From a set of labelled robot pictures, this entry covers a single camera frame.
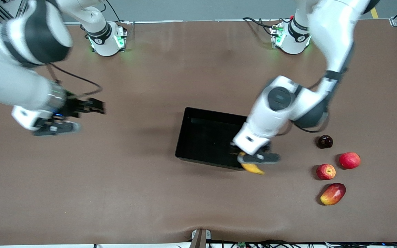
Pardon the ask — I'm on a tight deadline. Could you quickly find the yellow banana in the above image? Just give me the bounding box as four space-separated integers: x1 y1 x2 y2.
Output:
238 153 265 175

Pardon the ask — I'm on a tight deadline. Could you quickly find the black plastic box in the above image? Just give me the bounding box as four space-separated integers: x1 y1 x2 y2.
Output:
175 106 254 170

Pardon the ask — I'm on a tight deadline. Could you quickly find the small red yellow apple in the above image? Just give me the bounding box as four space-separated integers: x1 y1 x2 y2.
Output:
316 164 337 180

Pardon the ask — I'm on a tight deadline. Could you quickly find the dark purple plum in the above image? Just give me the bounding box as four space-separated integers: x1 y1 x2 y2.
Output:
318 135 334 149

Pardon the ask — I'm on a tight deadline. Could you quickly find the red yellow mango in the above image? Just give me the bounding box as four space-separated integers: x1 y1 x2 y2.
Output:
320 183 346 206

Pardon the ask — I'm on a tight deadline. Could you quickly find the brown mounting bar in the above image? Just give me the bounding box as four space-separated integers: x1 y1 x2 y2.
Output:
189 230 206 248

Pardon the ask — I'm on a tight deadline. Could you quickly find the red round apple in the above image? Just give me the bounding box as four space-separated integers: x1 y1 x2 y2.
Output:
339 152 361 169

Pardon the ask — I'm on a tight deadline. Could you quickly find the silver table edge strip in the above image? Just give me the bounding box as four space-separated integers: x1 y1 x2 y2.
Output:
64 18 392 26

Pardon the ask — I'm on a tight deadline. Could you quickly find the grey metal clamp bracket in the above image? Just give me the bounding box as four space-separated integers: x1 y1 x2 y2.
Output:
191 228 212 240

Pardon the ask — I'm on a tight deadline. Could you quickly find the black right base cable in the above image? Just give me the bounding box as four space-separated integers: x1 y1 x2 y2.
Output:
106 0 122 23

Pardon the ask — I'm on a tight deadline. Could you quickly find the black base cable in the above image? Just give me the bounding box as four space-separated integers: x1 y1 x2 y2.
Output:
106 0 122 23
243 17 282 37

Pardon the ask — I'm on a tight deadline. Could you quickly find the black left base cable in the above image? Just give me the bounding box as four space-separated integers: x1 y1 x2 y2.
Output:
243 17 282 37

